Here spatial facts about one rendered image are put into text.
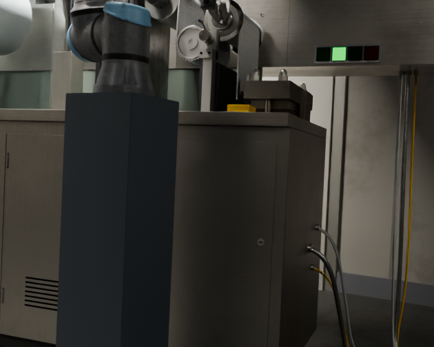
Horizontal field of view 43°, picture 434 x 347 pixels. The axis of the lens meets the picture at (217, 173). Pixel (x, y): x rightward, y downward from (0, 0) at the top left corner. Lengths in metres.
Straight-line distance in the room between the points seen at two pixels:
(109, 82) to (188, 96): 1.06
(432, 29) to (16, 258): 1.70
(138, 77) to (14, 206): 0.88
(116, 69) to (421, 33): 1.25
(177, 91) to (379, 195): 1.48
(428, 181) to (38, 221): 2.16
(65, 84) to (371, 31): 1.22
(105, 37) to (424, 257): 2.41
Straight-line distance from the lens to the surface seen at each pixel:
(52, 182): 1.97
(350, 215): 3.41
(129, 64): 1.36
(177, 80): 2.41
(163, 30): 2.31
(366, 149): 3.38
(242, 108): 1.66
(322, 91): 3.43
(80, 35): 1.51
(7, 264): 2.12
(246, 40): 2.07
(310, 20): 2.28
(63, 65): 2.39
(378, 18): 2.24
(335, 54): 2.23
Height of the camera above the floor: 0.75
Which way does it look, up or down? 1 degrees down
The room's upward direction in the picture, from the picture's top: 3 degrees clockwise
